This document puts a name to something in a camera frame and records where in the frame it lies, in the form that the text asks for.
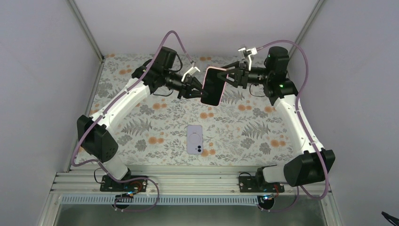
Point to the aluminium rail base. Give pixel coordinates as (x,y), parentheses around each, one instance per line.
(171,180)

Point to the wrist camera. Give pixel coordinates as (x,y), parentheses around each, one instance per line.
(246,54)
(189,72)

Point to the floral patterned table mat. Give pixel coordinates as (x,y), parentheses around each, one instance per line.
(243,130)

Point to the aluminium corner post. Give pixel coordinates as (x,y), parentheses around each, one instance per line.
(309,21)
(83,24)

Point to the aluminium corner post left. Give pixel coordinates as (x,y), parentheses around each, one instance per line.
(83,24)

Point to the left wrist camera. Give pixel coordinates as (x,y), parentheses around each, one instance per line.
(189,72)

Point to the grey slotted cable duct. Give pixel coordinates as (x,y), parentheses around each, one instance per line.
(143,199)

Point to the aluminium corner post right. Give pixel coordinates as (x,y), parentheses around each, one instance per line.
(309,21)

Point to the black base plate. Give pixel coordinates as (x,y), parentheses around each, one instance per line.
(137,185)
(252,184)

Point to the black smartphone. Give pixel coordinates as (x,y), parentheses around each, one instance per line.
(213,86)

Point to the lavender phone case with ring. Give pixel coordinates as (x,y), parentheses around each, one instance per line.
(194,140)

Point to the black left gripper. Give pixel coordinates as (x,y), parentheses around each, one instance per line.
(186,89)

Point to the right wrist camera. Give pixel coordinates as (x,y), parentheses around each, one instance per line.
(246,54)

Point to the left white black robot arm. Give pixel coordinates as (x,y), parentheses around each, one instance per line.
(95,132)

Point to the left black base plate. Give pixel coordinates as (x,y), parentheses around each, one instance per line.
(137,185)

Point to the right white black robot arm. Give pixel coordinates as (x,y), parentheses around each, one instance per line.
(311,162)

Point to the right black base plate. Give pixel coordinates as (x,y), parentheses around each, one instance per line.
(252,184)

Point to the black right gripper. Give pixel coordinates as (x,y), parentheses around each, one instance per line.
(240,76)

